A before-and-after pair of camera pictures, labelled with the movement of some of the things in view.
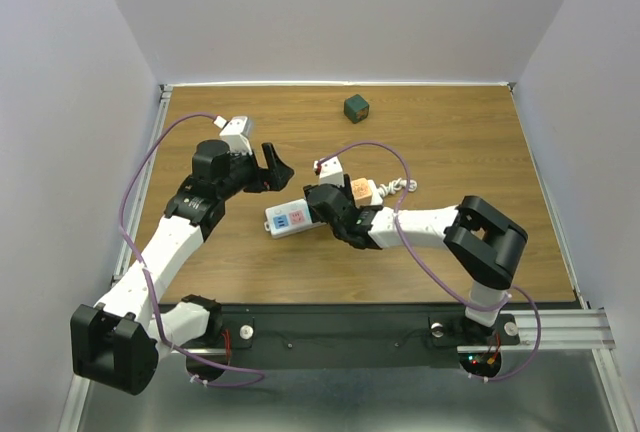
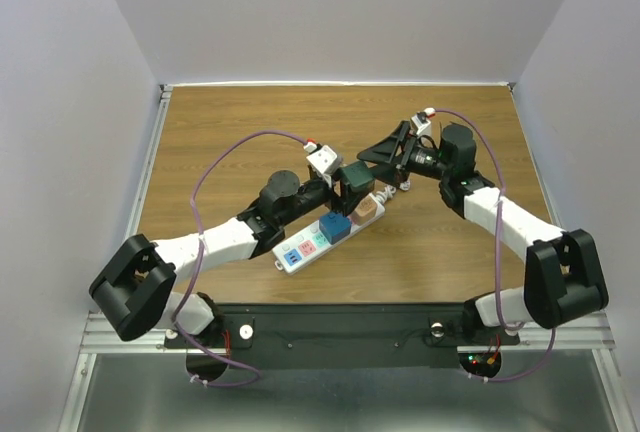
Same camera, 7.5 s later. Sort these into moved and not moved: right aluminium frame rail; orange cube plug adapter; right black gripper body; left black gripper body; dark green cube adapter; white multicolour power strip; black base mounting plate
Moved: white multicolour power strip; left black gripper body; orange cube plug adapter; right black gripper body; dark green cube adapter
Not moved: right aluminium frame rail; black base mounting plate
